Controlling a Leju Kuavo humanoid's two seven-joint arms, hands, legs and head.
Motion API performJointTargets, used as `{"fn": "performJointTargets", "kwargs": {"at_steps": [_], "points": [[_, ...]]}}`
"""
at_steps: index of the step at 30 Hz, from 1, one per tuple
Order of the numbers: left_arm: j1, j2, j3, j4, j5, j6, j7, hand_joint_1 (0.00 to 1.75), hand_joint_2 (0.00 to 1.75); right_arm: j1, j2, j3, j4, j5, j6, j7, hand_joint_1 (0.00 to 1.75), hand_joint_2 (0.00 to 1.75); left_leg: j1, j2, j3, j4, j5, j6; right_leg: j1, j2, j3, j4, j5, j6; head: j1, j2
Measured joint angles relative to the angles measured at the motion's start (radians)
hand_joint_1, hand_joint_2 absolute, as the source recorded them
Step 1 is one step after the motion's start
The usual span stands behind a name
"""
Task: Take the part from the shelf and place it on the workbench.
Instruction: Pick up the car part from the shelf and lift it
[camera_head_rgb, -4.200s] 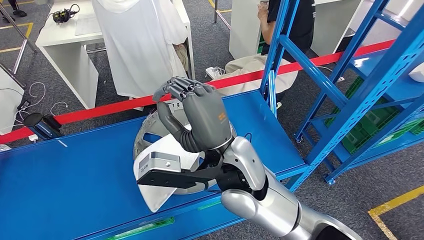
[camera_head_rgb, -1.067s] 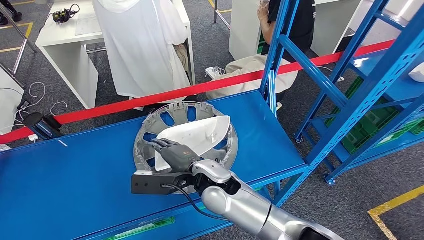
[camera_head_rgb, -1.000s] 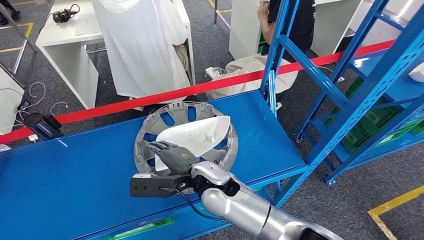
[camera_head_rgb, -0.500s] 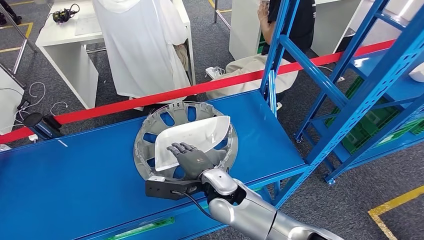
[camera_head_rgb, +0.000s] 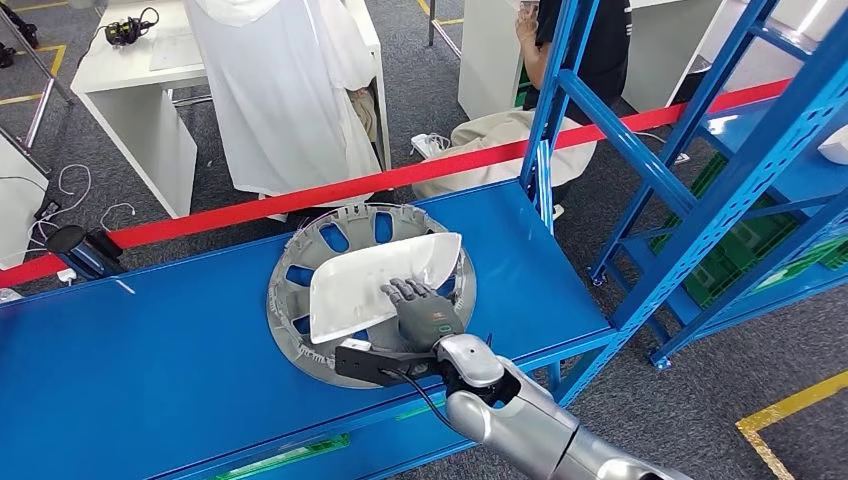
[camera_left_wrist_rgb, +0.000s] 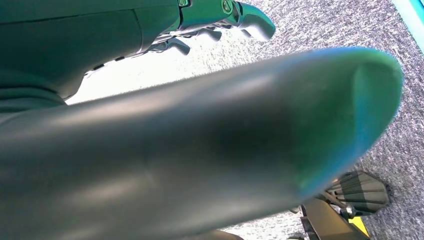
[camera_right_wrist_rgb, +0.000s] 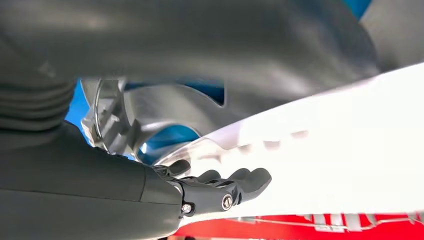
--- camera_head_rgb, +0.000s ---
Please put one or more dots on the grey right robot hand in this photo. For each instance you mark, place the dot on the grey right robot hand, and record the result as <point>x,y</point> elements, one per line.
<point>427,318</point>

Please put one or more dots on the white power strip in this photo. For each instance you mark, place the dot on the white power strip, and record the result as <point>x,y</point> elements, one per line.
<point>424,144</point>

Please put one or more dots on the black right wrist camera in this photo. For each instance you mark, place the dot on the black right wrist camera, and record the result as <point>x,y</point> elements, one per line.
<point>364,364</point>

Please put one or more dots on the white tape strip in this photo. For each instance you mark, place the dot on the white tape strip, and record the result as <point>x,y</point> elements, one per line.
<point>124,287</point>

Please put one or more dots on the black barrier post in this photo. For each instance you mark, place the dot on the black barrier post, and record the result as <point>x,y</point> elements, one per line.
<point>85,255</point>

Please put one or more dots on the metal frame leg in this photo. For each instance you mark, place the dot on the metal frame leg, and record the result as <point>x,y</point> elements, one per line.
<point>432,23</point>

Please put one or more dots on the beige bag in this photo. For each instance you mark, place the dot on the beige bag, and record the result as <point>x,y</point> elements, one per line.
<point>363,112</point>

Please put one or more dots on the black power adapter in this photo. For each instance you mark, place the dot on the black power adapter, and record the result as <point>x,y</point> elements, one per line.
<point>48,210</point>

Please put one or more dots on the person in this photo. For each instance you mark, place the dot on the person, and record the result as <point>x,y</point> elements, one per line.
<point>23,26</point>
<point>596,53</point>

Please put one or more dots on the white plug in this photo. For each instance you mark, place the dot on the white plug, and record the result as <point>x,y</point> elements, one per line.
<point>66,275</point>

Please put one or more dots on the white plastic trim part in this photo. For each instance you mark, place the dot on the white plastic trim part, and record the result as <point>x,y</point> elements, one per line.
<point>836,146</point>
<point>371,285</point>

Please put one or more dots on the white table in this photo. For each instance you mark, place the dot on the white table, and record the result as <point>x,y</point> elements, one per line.
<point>132,73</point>
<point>662,53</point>

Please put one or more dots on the green plastic crate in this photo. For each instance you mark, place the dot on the green plastic crate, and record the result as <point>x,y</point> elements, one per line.
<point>291,457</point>
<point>420,411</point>
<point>835,254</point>
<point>742,258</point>

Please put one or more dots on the blue metal shelf rack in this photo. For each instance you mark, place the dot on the blue metal shelf rack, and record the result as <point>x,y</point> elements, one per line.
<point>742,129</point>
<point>166,371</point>

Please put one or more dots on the red barrier belt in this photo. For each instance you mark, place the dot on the red barrier belt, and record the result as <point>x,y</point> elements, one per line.
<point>199,222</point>

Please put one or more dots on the chrome metal frame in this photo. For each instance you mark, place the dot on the chrome metal frame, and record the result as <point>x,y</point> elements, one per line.
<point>41,112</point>

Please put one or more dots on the silver wheel hubcap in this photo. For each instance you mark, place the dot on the silver wheel hubcap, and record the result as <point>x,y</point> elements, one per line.
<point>361,228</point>

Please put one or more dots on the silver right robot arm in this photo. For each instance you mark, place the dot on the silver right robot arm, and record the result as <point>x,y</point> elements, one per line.
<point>530,424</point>

